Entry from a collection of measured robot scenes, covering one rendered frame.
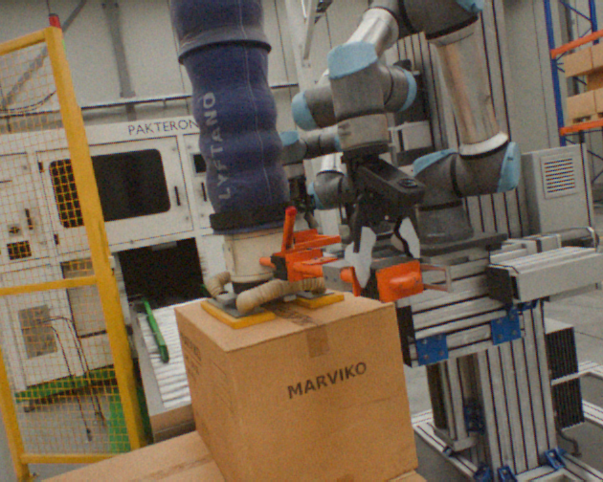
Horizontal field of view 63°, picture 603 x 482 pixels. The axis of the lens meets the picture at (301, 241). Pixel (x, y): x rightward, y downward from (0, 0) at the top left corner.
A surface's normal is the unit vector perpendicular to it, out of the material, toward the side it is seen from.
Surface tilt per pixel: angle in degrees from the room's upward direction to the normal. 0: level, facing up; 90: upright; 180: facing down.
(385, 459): 90
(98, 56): 90
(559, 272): 90
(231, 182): 74
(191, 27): 102
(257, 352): 90
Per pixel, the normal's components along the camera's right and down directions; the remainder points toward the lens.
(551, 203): 0.27, 0.05
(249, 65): 0.60, 0.19
